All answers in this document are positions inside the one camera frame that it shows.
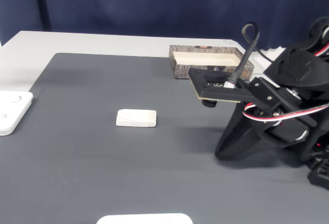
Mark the white tray with round hollows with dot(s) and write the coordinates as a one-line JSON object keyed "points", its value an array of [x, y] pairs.
{"points": [[13, 111]]}

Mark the white rounded flat device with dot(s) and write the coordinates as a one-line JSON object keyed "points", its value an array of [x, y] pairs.
{"points": [[144, 219]]}

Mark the dark blue curtain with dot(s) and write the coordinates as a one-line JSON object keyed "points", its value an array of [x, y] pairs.
{"points": [[154, 5]]}

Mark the grey table mat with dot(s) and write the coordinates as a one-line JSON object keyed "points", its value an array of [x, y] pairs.
{"points": [[102, 162]]}

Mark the brown patterned cardboard box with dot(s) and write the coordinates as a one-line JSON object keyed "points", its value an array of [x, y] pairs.
{"points": [[182, 68]]}

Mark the white block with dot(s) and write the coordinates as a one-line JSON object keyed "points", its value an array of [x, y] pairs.
{"points": [[136, 118]]}

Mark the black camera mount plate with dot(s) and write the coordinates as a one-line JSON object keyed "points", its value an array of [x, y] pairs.
{"points": [[203, 80]]}

